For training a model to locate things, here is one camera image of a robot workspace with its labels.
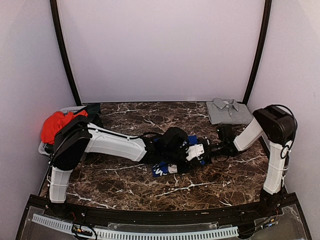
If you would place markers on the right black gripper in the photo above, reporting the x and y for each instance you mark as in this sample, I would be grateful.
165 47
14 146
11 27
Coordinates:
207 156

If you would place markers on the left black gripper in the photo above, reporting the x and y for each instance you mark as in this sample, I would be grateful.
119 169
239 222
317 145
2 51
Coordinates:
194 163

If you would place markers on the blue printed t-shirt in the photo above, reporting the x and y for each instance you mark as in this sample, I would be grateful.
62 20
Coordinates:
164 167

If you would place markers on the grey button shirt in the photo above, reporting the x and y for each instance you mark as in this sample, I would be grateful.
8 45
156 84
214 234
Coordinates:
228 111

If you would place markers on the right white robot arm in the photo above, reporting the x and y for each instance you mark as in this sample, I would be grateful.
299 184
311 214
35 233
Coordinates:
277 126

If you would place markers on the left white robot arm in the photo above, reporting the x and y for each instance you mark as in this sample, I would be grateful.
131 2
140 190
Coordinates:
76 139

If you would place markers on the grey laundry basket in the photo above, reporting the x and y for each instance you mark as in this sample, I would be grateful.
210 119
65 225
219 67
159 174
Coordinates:
45 147

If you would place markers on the black garment in basket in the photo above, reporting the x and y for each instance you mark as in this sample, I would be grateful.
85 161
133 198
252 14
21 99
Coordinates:
94 111

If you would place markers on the orange red garment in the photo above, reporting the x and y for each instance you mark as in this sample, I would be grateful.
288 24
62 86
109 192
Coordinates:
56 125

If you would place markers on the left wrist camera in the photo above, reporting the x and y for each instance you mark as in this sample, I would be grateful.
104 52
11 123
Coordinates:
195 152

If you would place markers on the white slotted cable duct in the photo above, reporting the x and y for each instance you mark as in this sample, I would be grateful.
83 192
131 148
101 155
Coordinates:
117 231

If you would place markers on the black curved front rail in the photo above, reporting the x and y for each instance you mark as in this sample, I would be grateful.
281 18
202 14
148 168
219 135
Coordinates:
94 216

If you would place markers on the right black frame post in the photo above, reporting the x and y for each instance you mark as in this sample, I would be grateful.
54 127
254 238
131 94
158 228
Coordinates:
259 51

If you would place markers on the black frame post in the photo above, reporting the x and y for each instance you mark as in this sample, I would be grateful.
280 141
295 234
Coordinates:
259 51
63 51

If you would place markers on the left black frame post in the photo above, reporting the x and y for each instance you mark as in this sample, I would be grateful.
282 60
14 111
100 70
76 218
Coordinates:
63 51

